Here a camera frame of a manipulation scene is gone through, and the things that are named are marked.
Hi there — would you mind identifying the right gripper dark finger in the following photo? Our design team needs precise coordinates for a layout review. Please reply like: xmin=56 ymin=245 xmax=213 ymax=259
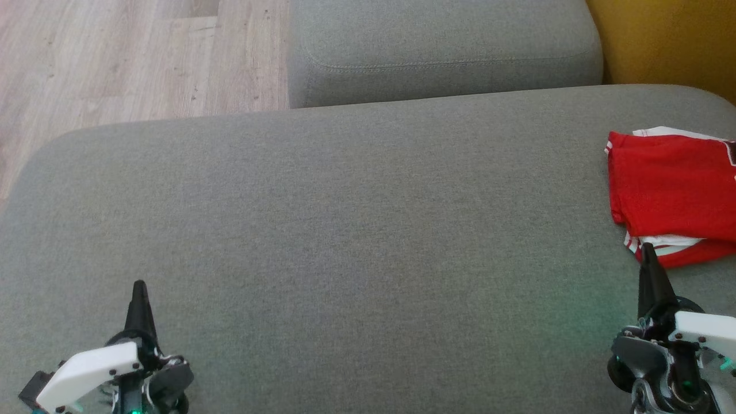
xmin=637 ymin=243 xmax=679 ymax=323

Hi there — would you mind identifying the large grey sofa seat cushion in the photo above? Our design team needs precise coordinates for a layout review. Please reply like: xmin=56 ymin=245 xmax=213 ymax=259
xmin=0 ymin=85 xmax=736 ymax=414

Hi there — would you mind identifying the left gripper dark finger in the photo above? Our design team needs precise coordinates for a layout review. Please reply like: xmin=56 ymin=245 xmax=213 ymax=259
xmin=124 ymin=280 xmax=158 ymax=341

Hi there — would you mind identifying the red jersey with white trim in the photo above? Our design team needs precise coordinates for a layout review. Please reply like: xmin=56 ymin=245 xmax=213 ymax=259
xmin=604 ymin=126 xmax=736 ymax=270

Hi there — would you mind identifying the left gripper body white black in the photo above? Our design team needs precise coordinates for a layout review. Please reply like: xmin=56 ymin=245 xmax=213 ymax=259
xmin=17 ymin=331 xmax=194 ymax=414

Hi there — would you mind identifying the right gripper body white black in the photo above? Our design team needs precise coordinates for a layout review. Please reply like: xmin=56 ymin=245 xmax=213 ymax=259
xmin=607 ymin=296 xmax=736 ymax=414

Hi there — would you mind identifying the small grey sofa cushion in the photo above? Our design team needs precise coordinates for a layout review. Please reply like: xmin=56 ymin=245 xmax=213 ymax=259
xmin=287 ymin=0 xmax=604 ymax=109

